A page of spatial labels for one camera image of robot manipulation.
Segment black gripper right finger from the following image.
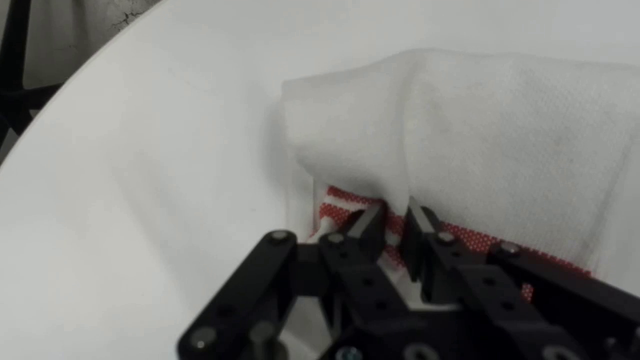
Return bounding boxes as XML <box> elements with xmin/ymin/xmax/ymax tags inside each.
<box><xmin>399</xmin><ymin>198</ymin><xmax>640</xmax><ymax>360</ymax></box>

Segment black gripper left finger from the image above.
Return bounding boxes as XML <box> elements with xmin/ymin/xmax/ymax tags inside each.
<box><xmin>175</xmin><ymin>201</ymin><xmax>415</xmax><ymax>360</ymax></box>

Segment white towel with red stripes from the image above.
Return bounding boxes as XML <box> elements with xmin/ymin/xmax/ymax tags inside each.
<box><xmin>277</xmin><ymin>47</ymin><xmax>640</xmax><ymax>306</ymax></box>

